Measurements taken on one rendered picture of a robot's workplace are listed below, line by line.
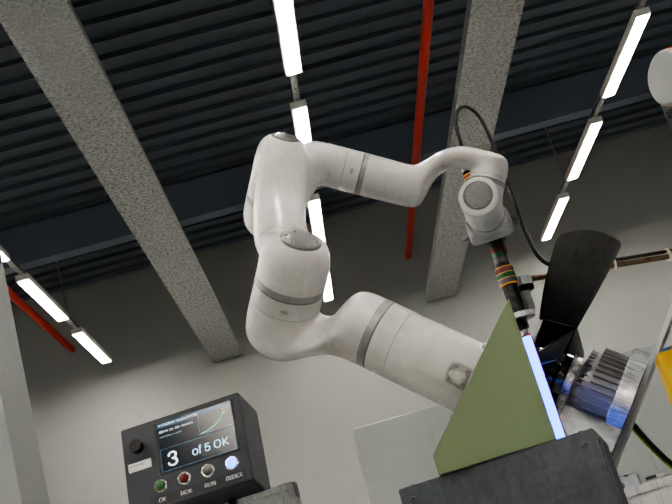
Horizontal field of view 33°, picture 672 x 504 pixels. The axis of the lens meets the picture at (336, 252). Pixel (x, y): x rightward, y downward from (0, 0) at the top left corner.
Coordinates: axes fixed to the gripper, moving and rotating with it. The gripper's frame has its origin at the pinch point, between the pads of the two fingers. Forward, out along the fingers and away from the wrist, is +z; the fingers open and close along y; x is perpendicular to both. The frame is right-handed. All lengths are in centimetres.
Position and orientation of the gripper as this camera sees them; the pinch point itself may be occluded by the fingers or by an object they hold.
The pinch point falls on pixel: (493, 235)
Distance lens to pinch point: 267.4
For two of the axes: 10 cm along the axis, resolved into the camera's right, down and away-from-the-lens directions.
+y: 9.4, -3.2, -1.4
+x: -2.7, -9.1, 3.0
